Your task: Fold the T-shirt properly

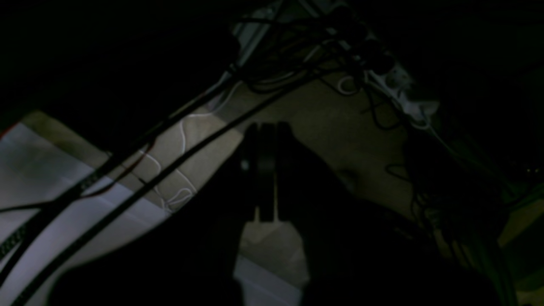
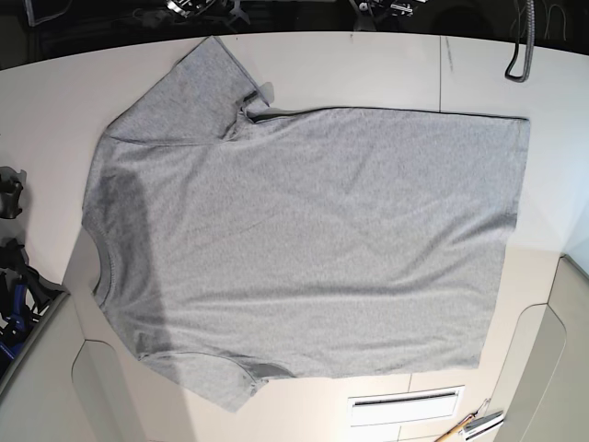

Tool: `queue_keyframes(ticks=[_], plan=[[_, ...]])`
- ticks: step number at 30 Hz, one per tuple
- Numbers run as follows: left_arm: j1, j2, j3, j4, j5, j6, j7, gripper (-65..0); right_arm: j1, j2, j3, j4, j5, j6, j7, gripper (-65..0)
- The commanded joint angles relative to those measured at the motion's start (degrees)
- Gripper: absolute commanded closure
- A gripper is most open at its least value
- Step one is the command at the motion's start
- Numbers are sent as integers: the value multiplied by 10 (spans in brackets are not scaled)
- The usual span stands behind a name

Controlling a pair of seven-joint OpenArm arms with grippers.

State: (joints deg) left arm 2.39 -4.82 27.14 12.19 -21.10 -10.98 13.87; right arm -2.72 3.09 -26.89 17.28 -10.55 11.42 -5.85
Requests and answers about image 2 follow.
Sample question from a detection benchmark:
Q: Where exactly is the black object at left edge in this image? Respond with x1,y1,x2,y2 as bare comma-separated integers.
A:
1,166,24,219

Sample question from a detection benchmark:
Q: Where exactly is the white ceiling air vent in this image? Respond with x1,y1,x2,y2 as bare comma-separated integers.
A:
348,386,465,427

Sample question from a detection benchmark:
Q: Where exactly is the wooden handled tool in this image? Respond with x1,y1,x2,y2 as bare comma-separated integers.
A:
435,398,491,442

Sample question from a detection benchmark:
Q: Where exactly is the blue and black equipment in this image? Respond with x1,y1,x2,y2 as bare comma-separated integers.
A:
1,238,66,372

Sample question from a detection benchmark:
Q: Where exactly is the white flat device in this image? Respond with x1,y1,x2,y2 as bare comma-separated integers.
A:
461,412,504,441

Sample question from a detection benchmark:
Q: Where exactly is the grey T-shirt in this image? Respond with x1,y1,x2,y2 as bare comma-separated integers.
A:
82,39,530,412

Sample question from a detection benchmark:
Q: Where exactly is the black braided cable loop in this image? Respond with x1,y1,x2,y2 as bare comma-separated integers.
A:
503,0,537,84

